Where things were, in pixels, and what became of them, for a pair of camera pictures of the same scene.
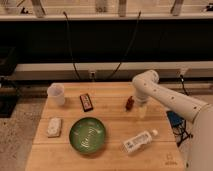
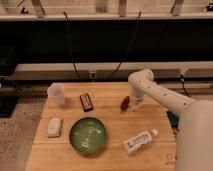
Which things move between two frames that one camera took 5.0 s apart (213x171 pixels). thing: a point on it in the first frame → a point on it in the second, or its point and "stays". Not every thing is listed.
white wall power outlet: [92, 76] stays
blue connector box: [175, 119] stays
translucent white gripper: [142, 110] → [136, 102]
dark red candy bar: [86, 102] stays
